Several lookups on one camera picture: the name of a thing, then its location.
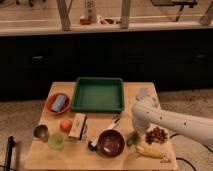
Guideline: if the black stand at left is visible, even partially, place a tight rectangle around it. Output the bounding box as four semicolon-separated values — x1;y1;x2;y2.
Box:
3;136;15;171

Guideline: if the yellow corn cob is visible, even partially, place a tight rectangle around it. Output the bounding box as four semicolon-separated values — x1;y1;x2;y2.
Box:
135;146;164;159

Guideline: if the green plastic tray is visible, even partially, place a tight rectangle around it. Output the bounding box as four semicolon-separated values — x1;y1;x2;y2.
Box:
71;77;125;113

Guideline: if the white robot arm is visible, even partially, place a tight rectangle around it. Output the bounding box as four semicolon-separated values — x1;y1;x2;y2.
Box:
131;95;213;148

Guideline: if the grey cylindrical can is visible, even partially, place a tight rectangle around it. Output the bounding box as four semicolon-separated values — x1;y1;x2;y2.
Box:
51;94;67;112

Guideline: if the dark red bowl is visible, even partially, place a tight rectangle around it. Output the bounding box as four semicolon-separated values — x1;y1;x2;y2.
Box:
97;129;125;158

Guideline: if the bunch of red grapes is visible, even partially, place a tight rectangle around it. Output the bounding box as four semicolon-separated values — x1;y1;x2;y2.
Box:
145;127;168;145

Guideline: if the green plastic cup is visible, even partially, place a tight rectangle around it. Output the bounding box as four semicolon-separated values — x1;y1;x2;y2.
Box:
48;133;64;150

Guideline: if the red white background bottle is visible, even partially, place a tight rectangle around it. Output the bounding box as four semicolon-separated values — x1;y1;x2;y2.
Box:
80;0;97;25

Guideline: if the orange bowl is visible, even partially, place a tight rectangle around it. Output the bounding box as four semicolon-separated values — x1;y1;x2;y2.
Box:
44;93;70;115

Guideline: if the grey folded cloth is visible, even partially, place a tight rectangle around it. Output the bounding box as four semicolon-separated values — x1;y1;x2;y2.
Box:
136;88;149;100

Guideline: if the orange fruit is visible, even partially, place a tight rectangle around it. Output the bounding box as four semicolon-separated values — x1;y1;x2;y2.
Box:
59;119;72;132

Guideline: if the black floor cable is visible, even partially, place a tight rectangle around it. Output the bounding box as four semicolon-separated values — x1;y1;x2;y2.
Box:
169;132;213;171

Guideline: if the wooden block brush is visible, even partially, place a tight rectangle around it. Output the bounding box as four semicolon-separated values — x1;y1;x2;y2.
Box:
68;113;87;140

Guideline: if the green pepper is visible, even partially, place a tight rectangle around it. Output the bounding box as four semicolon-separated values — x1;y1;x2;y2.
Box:
126;132;139;147

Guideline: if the metal cup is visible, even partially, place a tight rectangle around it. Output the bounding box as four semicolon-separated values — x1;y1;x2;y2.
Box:
33;125;49;143

